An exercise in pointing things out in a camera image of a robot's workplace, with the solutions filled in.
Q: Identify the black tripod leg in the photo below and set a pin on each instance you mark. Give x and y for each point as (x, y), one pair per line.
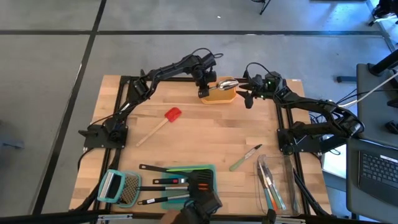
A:
(264, 6)

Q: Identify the long black slotted turner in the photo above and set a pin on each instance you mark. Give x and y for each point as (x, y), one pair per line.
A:
(152, 168)

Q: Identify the black laptop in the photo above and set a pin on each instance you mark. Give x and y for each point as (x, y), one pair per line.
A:
(377, 174)

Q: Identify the silver bracket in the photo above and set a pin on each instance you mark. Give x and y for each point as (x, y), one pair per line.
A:
(115, 216)
(287, 220)

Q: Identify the black stand pole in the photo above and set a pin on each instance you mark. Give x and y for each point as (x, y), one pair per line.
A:
(384, 63)

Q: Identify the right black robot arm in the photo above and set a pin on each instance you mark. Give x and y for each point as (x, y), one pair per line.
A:
(317, 107)

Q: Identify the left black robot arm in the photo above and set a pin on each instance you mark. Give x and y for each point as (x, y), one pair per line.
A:
(168, 70)

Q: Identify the clear plastic container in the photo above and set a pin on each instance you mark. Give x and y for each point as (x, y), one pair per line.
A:
(289, 174)

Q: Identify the teal-framed metal grater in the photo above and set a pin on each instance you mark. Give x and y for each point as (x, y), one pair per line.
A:
(119, 188)

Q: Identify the black table frame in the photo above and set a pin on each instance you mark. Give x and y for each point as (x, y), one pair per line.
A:
(174, 79)

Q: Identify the orange silicone spoon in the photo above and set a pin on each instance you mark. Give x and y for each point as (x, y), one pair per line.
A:
(202, 184)

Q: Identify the black floor bar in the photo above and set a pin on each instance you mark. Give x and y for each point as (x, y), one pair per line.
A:
(346, 79)

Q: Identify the grey desk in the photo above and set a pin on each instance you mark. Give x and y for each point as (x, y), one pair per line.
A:
(353, 186)
(367, 93)

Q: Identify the grey floor object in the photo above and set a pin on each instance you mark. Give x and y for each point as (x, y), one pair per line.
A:
(11, 145)

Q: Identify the metal scoop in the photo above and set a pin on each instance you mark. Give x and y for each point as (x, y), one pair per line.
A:
(227, 84)

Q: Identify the black stand beam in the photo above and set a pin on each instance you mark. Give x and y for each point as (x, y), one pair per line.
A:
(334, 141)

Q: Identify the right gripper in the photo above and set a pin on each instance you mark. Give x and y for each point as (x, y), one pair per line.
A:
(265, 85)

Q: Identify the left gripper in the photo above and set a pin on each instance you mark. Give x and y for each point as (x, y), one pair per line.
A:
(205, 70)

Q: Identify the silver table knife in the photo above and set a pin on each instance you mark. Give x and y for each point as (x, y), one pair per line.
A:
(270, 174)

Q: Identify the black rig crossbar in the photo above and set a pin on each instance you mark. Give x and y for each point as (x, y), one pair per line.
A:
(46, 216)

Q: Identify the silver chair base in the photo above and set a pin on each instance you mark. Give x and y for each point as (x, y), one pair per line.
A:
(385, 11)

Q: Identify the black desk device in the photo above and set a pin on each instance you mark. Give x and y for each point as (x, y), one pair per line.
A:
(392, 127)

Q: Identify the orange plastic bin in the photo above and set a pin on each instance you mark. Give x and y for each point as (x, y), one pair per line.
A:
(217, 97)

